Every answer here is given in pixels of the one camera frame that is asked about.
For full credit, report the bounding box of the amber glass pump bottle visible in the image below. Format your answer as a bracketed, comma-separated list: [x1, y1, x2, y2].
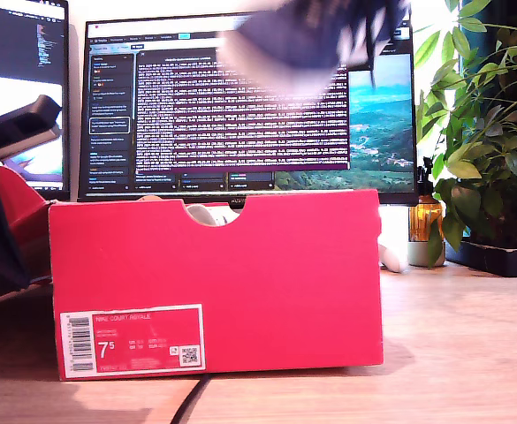
[407, 157, 444, 243]

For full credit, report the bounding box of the black monitor with code editor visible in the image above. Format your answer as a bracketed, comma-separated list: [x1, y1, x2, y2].
[0, 0, 72, 202]

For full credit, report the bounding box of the red shoebox lid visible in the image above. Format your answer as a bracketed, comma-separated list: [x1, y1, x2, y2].
[0, 166, 52, 308]

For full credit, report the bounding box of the black cable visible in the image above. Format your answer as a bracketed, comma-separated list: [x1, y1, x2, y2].
[169, 375, 213, 424]

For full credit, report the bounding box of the red Nike shoebox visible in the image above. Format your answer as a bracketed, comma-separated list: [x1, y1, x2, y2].
[48, 188, 385, 382]

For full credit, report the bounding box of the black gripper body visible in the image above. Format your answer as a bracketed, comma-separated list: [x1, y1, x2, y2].
[0, 95, 63, 169]

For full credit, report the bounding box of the green leafy houseplant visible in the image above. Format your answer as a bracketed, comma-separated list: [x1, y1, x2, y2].
[414, 0, 517, 266]

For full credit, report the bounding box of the small white ceramic pot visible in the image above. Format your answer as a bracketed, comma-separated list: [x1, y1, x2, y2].
[407, 240, 447, 268]

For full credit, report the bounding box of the black rectangular plant pot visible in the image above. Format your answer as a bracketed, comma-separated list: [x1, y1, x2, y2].
[445, 239, 517, 278]

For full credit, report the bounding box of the white game controller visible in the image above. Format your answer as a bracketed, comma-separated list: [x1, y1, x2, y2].
[379, 241, 410, 272]

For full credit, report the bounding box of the black Huawei monitor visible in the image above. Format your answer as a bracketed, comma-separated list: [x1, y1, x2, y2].
[77, 3, 420, 208]

